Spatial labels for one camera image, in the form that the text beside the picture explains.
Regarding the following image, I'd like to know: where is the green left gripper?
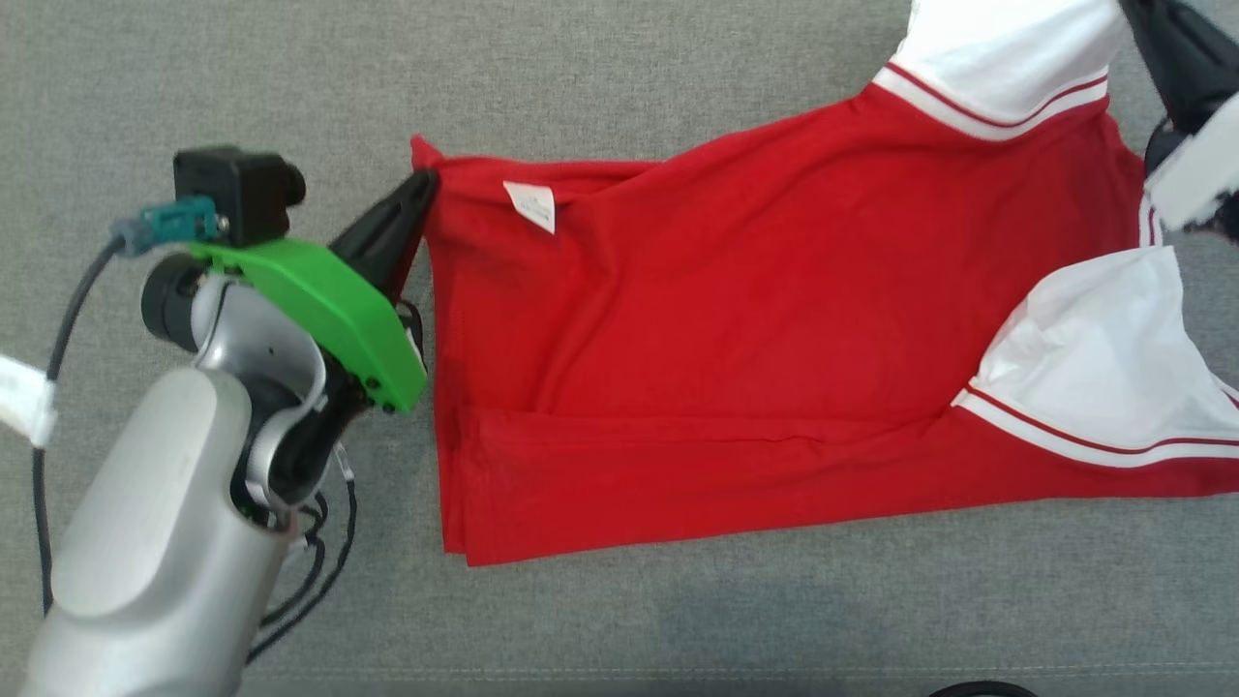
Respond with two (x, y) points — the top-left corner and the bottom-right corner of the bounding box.
(187, 169), (439, 414)

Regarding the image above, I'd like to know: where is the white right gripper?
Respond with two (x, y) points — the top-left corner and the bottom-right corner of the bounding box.
(1118, 0), (1239, 233)

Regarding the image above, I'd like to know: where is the red and white shirt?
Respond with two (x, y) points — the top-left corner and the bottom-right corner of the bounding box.
(411, 0), (1239, 567)

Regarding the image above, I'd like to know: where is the grey fabric sofa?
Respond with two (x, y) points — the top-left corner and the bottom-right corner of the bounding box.
(0, 0), (1239, 697)

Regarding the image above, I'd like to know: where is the thin black left gripper cable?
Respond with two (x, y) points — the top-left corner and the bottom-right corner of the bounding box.
(247, 300), (429, 667)

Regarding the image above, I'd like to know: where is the white left cable label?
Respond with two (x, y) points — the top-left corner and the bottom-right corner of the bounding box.
(0, 356), (57, 449)

